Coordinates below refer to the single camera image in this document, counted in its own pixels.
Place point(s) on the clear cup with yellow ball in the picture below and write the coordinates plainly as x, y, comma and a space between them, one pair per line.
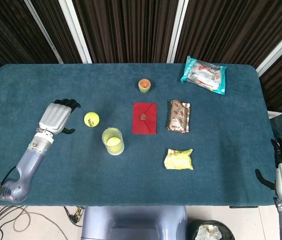
107, 133

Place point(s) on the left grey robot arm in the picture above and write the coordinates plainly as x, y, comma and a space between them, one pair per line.
26, 162

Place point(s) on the blue felt table cover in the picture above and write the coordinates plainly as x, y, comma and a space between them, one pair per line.
43, 82

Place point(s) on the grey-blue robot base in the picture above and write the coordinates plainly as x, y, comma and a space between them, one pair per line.
133, 220

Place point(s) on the thin grey frame post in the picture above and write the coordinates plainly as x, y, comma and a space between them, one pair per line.
43, 32

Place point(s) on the gold red snack package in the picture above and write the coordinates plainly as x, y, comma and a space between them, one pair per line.
178, 116

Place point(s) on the white metal frame base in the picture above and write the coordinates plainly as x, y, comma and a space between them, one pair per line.
274, 114

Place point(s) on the white frame post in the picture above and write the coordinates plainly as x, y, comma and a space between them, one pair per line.
178, 30
74, 30
281, 45

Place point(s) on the red envelope with gold seal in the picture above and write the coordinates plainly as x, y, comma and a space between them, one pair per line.
144, 122

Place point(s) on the black trash bin with waste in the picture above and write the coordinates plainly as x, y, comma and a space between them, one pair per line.
211, 231

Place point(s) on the small orange green cup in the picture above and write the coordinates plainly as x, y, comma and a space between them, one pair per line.
144, 86

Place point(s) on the teal-edged clear snack bag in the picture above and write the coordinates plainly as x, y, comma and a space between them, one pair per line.
204, 75

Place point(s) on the yellow-green tennis ball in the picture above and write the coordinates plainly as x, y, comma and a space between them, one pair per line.
113, 145
91, 119

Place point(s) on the yellow snack package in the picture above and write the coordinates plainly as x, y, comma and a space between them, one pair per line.
178, 159

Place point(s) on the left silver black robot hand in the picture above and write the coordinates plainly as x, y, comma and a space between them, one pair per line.
54, 117

